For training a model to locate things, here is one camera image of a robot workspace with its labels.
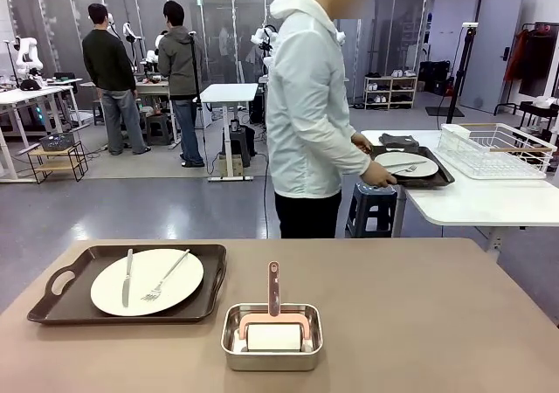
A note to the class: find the grey mesh basket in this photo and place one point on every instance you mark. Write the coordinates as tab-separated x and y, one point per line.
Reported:
57	143

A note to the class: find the orange hanging jacket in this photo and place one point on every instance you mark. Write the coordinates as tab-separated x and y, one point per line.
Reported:
517	57

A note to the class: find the white lab table with clutter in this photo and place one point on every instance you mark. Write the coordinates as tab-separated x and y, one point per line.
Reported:
153	88

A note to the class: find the white side table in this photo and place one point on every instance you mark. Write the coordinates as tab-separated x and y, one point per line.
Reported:
480	201

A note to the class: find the black tripod with white device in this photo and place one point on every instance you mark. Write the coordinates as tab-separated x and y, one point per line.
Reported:
458	78

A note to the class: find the white tissue box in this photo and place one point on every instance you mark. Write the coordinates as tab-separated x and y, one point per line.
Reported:
548	102

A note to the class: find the wooden shoe rack with shoes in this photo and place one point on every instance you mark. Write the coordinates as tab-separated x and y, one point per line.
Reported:
391	91

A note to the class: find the dark grey folded cloth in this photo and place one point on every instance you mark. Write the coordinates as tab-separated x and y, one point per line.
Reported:
395	139

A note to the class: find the blue-grey plastic stool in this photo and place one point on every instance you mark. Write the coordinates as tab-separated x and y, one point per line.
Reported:
371	194

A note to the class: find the grey door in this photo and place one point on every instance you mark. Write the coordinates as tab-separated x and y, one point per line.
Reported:
493	61

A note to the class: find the pink lint roller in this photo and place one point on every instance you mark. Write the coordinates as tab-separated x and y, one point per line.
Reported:
273	288

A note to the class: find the silver fork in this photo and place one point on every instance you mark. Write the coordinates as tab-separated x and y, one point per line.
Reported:
406	170
168	273

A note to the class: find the white round dinner plate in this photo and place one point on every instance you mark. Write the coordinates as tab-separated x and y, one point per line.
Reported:
428	169
174	288

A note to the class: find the white black humanoid robot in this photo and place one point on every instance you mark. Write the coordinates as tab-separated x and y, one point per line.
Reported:
153	48

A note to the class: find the white lab workbench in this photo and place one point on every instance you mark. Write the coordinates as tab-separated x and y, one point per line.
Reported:
30	92

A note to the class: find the person in dark green sweater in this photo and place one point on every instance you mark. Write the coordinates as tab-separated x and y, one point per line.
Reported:
109	61

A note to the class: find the dark grey step stool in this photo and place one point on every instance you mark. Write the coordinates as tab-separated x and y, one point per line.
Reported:
158	126

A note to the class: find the person's right hand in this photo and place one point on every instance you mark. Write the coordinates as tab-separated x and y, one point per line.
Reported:
379	175

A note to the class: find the white standing desk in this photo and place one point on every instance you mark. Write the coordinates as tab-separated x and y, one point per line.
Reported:
229	91

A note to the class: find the black hanging garment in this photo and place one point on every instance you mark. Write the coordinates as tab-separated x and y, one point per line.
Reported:
539	65

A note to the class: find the black cap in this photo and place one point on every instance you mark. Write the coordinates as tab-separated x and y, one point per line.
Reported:
30	85

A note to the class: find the black stool under desk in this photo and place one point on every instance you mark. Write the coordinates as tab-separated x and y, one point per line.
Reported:
242	142

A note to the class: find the person in white jacket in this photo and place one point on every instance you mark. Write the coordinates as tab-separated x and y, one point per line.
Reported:
305	105

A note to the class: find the black clothes rack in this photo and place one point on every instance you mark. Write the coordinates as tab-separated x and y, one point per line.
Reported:
511	100

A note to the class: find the rectangular stainless steel container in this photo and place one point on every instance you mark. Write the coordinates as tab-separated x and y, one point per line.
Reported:
271	361

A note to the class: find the black equipment cases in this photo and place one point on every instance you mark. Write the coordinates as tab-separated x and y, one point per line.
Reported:
434	76

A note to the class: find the black utility cart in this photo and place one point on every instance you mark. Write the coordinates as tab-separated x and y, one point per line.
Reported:
539	115

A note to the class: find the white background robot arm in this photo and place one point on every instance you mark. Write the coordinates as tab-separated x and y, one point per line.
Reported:
264	37
340	36
27	57

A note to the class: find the person's left hand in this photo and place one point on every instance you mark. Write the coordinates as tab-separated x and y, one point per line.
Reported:
361	142

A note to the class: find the person's right forearm white sleeve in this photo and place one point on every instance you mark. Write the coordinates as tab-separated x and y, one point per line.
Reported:
349	157

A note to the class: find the person in grey jacket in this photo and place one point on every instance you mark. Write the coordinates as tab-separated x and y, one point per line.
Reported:
179	65

